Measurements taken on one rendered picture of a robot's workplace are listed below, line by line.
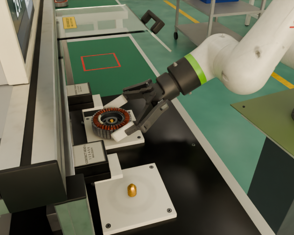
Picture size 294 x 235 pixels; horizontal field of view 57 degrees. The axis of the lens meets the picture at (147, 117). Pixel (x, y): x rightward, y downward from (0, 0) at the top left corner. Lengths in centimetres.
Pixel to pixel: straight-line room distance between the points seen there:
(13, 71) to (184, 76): 48
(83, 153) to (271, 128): 60
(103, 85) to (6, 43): 78
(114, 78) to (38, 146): 90
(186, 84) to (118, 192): 32
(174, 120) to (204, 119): 136
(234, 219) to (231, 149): 136
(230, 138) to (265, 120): 113
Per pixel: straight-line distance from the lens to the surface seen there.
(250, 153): 197
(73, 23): 71
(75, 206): 29
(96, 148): 51
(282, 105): 104
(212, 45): 73
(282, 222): 117
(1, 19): 31
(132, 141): 73
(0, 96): 32
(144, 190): 62
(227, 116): 226
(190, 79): 72
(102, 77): 113
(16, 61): 32
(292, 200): 108
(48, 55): 40
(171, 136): 77
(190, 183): 65
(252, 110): 97
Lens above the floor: 126
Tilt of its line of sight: 36 degrees down
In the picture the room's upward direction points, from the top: straight up
